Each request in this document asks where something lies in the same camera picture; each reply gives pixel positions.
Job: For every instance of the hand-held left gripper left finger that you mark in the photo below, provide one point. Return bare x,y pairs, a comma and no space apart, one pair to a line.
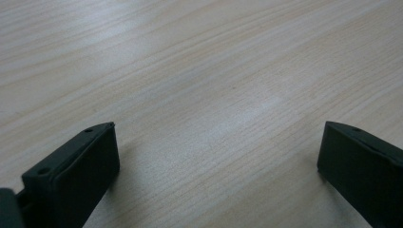
76,177

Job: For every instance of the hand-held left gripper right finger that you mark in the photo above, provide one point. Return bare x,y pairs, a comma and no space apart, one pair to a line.
361,167

